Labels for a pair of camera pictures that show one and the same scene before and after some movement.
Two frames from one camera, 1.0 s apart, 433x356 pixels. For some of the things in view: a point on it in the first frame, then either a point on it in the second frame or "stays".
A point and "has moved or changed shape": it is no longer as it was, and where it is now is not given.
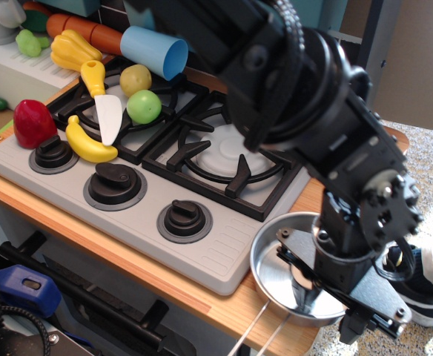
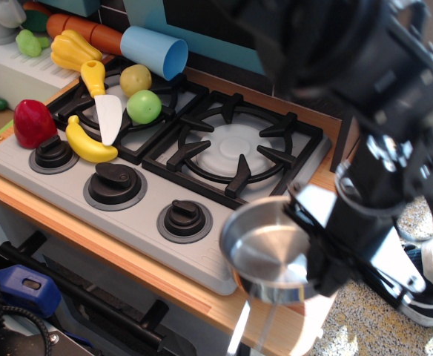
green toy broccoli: [30, 44] stays
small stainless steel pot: [273, 279] has moved or changed shape
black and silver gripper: [354, 283] to [331, 259]
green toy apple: [144, 107] stays
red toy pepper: [32, 124] stays
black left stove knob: [53, 156] stays
